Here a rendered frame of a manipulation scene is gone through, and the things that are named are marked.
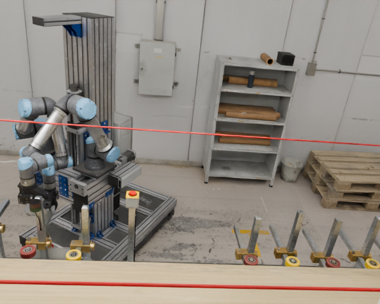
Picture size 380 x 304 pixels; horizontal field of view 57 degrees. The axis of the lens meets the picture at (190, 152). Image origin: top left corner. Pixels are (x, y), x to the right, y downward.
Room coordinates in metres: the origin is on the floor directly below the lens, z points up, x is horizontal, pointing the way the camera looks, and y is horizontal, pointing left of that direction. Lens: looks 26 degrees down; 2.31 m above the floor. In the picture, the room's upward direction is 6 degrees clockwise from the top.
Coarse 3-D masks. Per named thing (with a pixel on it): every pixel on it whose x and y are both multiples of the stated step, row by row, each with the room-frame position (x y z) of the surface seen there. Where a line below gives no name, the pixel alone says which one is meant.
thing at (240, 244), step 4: (236, 228) 1.94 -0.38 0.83; (236, 232) 1.89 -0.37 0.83; (240, 232) 1.90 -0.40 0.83; (236, 236) 1.86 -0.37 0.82; (240, 236) 1.85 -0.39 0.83; (236, 240) 1.85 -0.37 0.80; (240, 240) 1.82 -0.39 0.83; (240, 244) 1.77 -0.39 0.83; (240, 248) 1.74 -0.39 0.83; (244, 248) 1.74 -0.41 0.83; (244, 256) 1.67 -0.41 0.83
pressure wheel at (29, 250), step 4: (24, 248) 1.45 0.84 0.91; (28, 248) 1.45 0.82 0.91; (32, 248) 1.46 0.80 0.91; (20, 252) 1.42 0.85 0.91; (24, 252) 1.42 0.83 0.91; (28, 252) 1.42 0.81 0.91; (32, 252) 1.43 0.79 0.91; (24, 256) 1.40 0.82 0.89; (28, 256) 1.41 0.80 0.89; (32, 256) 1.42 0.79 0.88
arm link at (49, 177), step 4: (48, 168) 1.86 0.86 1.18; (52, 168) 1.88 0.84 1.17; (40, 172) 1.89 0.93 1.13; (44, 172) 1.85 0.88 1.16; (48, 172) 1.85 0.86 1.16; (52, 172) 1.87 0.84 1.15; (44, 176) 1.85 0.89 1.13; (48, 176) 1.85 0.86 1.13; (52, 176) 1.87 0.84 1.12; (44, 180) 1.85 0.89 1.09; (48, 180) 1.85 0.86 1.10; (52, 180) 1.87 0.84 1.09; (48, 184) 1.85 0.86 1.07
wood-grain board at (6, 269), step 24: (0, 264) 1.32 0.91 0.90; (24, 264) 1.34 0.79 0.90; (48, 264) 1.36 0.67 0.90; (72, 264) 1.38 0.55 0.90; (96, 264) 1.40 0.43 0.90; (120, 264) 1.42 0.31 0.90; (144, 264) 1.44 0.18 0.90; (168, 264) 1.46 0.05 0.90; (192, 264) 1.48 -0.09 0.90; (216, 264) 1.50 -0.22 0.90; (0, 288) 1.18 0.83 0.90; (24, 288) 1.19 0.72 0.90; (48, 288) 1.21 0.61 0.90; (72, 288) 1.22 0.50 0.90; (96, 288) 1.24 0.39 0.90; (120, 288) 1.26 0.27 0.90; (144, 288) 1.27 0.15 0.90; (168, 288) 1.29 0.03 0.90; (192, 288) 1.31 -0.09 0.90; (216, 288) 1.32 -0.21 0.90
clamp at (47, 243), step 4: (32, 240) 1.56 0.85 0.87; (36, 240) 1.56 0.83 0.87; (48, 240) 1.57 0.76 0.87; (28, 244) 1.53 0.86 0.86; (40, 244) 1.54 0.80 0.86; (44, 244) 1.54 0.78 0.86; (48, 244) 1.55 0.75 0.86; (40, 248) 1.54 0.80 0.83; (44, 248) 1.54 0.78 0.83; (48, 248) 1.55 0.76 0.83
